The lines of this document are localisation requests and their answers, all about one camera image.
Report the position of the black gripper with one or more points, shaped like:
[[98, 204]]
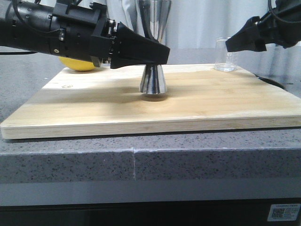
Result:
[[65, 30], [280, 25]]

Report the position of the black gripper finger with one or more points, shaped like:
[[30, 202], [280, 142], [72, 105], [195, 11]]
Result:
[[131, 48]]

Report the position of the small glass measuring beaker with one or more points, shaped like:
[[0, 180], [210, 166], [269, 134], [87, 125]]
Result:
[[224, 61]]

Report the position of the steel double jigger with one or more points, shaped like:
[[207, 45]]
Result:
[[154, 17]]

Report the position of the yellow lemon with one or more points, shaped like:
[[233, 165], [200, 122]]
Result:
[[77, 65]]

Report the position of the grey curtain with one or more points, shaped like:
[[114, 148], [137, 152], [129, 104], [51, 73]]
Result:
[[197, 23]]

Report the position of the wooden cutting board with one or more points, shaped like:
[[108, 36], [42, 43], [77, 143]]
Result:
[[108, 102]]

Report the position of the white QR code label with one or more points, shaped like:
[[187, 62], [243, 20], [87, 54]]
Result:
[[284, 212]]

